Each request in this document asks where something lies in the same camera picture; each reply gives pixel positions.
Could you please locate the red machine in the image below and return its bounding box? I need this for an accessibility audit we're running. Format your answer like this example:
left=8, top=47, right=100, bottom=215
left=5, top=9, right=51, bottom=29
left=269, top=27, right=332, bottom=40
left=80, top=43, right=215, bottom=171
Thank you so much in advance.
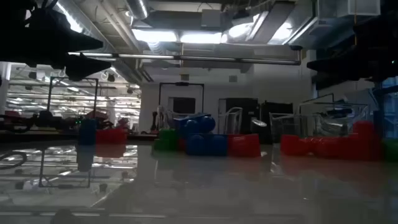
left=116, top=117, right=130, bottom=131

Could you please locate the dark wall screen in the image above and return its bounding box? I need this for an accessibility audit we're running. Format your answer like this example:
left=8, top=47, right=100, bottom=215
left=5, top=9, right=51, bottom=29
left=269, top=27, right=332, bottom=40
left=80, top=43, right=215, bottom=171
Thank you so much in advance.
left=172, top=96, right=197, bottom=114

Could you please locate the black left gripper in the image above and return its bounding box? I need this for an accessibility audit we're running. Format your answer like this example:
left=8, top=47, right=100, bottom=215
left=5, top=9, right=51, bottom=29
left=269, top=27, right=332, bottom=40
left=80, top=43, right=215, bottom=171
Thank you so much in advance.
left=0, top=0, right=112, bottom=82

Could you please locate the round metal air duct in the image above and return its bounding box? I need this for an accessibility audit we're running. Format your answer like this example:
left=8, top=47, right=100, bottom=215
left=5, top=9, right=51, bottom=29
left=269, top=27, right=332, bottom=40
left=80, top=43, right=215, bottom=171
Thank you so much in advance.
left=124, top=0, right=149, bottom=20

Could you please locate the small blue toy block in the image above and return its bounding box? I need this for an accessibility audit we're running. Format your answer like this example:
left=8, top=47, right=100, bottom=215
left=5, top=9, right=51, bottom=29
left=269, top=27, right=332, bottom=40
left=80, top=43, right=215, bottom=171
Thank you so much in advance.
left=77, top=118, right=98, bottom=146

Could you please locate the black cabinet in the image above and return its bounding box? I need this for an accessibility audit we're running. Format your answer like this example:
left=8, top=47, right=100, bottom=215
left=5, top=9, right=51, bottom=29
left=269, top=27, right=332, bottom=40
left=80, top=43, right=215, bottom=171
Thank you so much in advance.
left=218, top=97, right=259, bottom=138
left=260, top=101, right=295, bottom=144

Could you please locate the grey metal box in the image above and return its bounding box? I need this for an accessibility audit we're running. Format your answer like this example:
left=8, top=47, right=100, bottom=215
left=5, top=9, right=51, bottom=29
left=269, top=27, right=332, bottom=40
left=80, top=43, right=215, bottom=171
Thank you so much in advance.
left=200, top=8, right=222, bottom=28

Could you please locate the long grey metal pipe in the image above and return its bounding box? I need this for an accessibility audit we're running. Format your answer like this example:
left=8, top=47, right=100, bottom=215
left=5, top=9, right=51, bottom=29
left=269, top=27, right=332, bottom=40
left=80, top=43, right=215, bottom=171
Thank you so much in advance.
left=67, top=51, right=302, bottom=66

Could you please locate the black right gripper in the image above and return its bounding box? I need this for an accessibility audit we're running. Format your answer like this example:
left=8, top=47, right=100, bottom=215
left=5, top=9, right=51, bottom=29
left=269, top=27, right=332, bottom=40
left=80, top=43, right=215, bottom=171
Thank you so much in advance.
left=307, top=12, right=398, bottom=91

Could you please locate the dark workbench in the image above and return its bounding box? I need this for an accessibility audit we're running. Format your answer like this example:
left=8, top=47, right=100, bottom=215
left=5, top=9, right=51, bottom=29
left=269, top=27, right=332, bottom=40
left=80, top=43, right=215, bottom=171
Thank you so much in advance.
left=0, top=129, right=78, bottom=143

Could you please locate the bright fluorescent light panel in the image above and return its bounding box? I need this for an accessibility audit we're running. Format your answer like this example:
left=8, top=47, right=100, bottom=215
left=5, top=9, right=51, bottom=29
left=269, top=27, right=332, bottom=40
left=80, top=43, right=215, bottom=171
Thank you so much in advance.
left=132, top=29, right=178, bottom=43
left=179, top=30, right=223, bottom=44

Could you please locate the black station frame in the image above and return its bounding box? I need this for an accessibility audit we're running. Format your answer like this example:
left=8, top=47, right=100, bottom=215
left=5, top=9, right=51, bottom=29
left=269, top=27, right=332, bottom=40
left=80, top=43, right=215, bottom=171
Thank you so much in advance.
left=46, top=76, right=100, bottom=125
left=158, top=81, right=205, bottom=114

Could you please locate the blue-lit window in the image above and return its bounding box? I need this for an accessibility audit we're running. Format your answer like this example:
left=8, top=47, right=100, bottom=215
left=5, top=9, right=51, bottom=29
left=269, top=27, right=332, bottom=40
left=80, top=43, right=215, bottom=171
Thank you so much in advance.
left=373, top=77, right=398, bottom=139

